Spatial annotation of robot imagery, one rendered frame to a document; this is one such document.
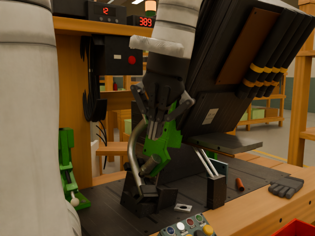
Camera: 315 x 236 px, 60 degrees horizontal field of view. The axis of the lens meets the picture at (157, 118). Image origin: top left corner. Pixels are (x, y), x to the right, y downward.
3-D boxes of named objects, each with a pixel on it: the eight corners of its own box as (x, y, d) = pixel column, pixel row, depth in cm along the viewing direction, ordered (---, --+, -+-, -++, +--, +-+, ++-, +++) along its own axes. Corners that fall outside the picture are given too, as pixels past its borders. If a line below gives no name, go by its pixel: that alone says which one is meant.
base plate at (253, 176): (291, 178, 126) (291, 173, 126) (39, 289, 61) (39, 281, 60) (220, 156, 159) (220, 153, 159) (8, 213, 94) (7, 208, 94)
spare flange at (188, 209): (192, 208, 94) (192, 205, 94) (190, 213, 90) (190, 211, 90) (176, 205, 96) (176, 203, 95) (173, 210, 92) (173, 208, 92)
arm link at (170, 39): (125, 47, 43) (131, 6, 42) (155, 51, 53) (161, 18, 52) (178, 58, 40) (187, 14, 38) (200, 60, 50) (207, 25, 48)
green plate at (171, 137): (179, 163, 94) (192, 104, 95) (161, 161, 89) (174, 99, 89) (159, 155, 103) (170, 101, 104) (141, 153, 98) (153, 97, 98)
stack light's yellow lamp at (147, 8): (158, 11, 128) (158, 1, 127) (149, 10, 125) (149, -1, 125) (151, 13, 132) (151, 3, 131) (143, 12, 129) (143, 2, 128)
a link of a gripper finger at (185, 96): (179, 81, 47) (169, 88, 48) (192, 105, 47) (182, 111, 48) (184, 81, 49) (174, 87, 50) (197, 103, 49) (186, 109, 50)
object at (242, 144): (262, 150, 93) (263, 141, 92) (232, 158, 83) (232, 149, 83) (184, 131, 123) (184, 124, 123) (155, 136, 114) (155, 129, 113)
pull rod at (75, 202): (80, 206, 88) (80, 189, 87) (72, 209, 87) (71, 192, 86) (74, 200, 93) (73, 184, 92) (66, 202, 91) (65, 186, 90)
